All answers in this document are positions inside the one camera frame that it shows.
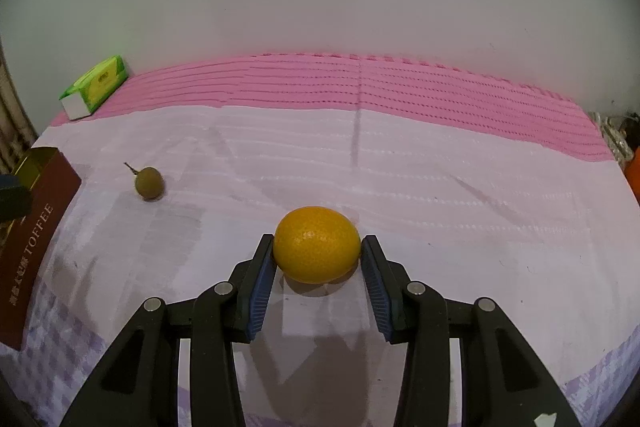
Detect white purple checked cloth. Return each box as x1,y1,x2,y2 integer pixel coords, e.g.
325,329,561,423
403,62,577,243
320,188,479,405
0,104,640,427

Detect red candy box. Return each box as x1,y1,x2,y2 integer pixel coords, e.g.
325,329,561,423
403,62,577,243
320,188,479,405
0,147,82,352

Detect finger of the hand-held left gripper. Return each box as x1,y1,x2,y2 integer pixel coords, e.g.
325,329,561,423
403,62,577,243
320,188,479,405
0,173,32,223

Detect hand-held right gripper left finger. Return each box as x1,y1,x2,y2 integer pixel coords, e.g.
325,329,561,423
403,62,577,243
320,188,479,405
60,233,275,427

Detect orange plastic object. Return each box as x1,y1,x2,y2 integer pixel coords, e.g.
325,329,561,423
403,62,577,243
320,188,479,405
624,146,640,202

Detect small orange citrus fruit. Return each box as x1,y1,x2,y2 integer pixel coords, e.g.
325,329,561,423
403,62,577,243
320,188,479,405
272,206,362,285

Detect olive brown longan with stem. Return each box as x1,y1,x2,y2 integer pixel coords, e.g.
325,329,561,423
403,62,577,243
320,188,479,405
124,162,164,202

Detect cluttered white rope bundle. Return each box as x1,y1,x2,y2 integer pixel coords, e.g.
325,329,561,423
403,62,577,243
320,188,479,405
589,109,640,168

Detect beige ribbed panel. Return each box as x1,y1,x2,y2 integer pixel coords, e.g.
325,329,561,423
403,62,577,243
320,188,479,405
0,49,38,175

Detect green tissue box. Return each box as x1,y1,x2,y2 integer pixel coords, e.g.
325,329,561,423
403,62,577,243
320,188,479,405
59,55,129,122

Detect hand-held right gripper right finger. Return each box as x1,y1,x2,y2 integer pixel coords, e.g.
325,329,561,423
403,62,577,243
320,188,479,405
361,234,583,427

